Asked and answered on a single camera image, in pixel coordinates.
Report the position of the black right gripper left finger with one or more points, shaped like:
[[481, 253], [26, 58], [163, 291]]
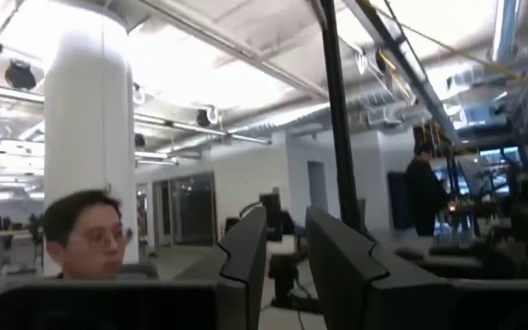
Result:
[[154, 307]]

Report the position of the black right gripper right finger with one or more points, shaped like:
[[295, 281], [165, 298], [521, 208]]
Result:
[[383, 302]]

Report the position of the seated person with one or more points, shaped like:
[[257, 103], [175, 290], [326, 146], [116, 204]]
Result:
[[85, 238]]

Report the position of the black desk stand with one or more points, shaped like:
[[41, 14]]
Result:
[[287, 275]]

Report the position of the glass double door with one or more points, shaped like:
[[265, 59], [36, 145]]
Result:
[[186, 211]]

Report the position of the standing person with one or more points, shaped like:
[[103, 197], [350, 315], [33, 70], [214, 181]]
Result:
[[422, 192]]

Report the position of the white round column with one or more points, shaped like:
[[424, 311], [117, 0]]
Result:
[[90, 114]]

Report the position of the black vertical frame pole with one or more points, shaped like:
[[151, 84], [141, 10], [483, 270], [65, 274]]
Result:
[[339, 114]]

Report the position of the black ceiling camera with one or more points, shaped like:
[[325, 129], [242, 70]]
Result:
[[20, 74], [204, 118]]

